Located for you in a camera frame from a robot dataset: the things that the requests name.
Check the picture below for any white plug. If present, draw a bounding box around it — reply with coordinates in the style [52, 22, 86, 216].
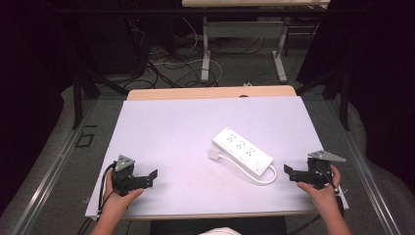
[207, 148, 223, 162]

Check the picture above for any person's dark lap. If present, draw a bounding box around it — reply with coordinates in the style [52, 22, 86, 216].
[149, 215, 289, 235]

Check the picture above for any person's right hand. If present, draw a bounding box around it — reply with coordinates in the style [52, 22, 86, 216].
[297, 164, 343, 213]

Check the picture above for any bundle of floor cables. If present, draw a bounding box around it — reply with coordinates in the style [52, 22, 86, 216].
[123, 16, 272, 90]

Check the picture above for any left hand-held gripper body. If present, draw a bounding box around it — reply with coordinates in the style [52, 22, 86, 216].
[112, 154, 145, 197]

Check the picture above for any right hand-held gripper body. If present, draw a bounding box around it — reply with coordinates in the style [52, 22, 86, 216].
[297, 150, 347, 190]

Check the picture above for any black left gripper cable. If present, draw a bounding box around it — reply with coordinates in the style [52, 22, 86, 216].
[77, 162, 117, 235]

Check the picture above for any white-legged desk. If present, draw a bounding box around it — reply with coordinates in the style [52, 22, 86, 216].
[181, 0, 332, 84]

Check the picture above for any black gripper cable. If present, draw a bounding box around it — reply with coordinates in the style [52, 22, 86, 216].
[287, 164, 346, 235]
[77, 162, 117, 235]

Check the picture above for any metal floor rail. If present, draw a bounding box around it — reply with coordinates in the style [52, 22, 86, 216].
[325, 97, 406, 235]
[9, 97, 100, 235]

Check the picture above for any white power strip cable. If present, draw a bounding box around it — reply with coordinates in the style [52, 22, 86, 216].
[218, 153, 278, 186]

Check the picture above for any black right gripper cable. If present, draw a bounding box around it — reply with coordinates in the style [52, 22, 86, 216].
[287, 164, 346, 235]

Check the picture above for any person's white shirt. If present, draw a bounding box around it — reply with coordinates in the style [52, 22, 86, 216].
[199, 226, 243, 235]

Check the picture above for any black metal stand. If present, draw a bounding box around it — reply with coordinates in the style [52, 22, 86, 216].
[71, 69, 130, 130]
[295, 68, 351, 132]

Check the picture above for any white table cover board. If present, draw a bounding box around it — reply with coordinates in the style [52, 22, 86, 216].
[84, 96, 349, 220]

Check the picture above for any black floor socket frame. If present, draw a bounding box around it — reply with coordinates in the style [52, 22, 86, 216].
[74, 132, 96, 149]

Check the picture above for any person's left hand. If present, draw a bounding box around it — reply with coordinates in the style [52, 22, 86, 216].
[103, 177, 145, 219]

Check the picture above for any wooden table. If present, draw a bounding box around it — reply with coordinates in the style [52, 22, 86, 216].
[125, 85, 299, 102]

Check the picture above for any white power strip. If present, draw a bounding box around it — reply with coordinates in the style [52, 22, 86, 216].
[211, 126, 275, 177]

